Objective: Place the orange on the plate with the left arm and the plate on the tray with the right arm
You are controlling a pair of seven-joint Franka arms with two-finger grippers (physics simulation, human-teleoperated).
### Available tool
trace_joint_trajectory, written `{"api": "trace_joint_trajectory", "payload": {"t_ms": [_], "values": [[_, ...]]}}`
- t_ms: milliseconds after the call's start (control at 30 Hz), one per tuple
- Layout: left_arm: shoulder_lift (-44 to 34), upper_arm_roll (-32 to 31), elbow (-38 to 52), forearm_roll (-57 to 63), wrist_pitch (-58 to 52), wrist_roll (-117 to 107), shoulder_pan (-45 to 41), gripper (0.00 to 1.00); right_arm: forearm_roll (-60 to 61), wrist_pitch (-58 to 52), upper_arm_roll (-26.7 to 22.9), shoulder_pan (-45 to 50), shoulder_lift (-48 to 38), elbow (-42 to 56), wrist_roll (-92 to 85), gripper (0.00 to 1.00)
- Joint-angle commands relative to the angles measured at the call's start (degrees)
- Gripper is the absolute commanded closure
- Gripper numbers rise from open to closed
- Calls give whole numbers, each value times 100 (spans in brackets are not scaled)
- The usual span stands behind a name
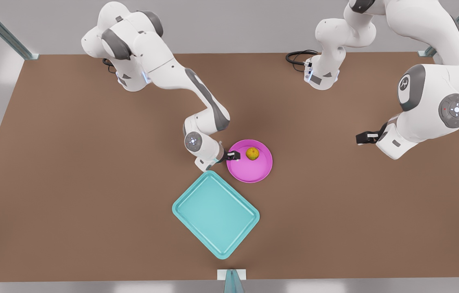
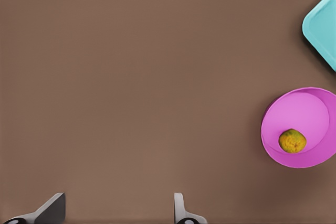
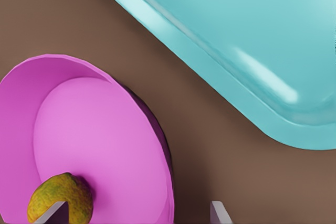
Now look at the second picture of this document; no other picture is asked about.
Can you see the turquoise tray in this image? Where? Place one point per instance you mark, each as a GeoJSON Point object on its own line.
{"type": "Point", "coordinates": [321, 27]}

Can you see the pink round plate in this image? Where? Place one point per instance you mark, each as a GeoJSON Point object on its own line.
{"type": "Point", "coordinates": [302, 113]}

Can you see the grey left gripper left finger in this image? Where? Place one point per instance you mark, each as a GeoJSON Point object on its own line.
{"type": "Point", "coordinates": [51, 211]}

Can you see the orange fruit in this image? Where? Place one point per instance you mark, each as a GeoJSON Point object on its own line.
{"type": "Point", "coordinates": [292, 141]}

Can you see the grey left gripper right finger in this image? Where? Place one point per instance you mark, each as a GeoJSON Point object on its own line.
{"type": "Point", "coordinates": [179, 208]}

